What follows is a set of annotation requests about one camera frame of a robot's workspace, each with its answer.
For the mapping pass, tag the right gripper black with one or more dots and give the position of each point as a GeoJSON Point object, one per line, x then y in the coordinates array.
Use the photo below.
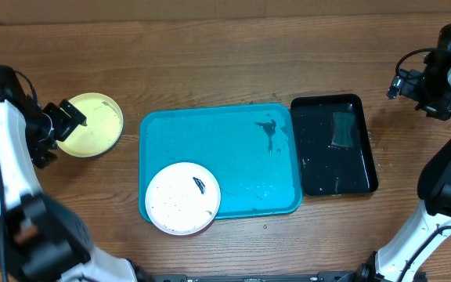
{"type": "Point", "coordinates": [407, 92]}

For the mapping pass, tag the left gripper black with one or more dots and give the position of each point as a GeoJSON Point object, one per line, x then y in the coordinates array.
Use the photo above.
{"type": "Point", "coordinates": [68, 118]}

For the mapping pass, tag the yellow plate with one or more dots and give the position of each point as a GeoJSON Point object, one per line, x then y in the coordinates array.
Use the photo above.
{"type": "Point", "coordinates": [104, 125]}

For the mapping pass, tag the dark green sponge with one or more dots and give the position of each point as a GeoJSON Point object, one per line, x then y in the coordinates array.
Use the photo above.
{"type": "Point", "coordinates": [342, 129]}

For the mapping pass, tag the white pink plate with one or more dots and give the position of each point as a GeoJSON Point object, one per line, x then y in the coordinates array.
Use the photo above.
{"type": "Point", "coordinates": [174, 203]}

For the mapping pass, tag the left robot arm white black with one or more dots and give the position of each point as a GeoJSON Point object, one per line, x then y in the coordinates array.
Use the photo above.
{"type": "Point", "coordinates": [40, 239]}

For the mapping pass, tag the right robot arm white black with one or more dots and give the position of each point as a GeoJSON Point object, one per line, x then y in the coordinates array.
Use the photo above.
{"type": "Point", "coordinates": [430, 224]}

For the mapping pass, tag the black plastic tray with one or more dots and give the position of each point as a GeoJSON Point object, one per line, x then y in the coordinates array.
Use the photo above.
{"type": "Point", "coordinates": [326, 169]}

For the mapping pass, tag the teal plastic tray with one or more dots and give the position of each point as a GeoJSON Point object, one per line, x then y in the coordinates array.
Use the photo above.
{"type": "Point", "coordinates": [249, 149]}

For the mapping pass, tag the black food scrap on white plate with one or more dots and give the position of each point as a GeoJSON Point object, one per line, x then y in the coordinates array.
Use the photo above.
{"type": "Point", "coordinates": [200, 185]}

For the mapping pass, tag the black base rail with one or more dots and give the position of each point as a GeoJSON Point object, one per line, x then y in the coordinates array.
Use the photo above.
{"type": "Point", "coordinates": [325, 276]}

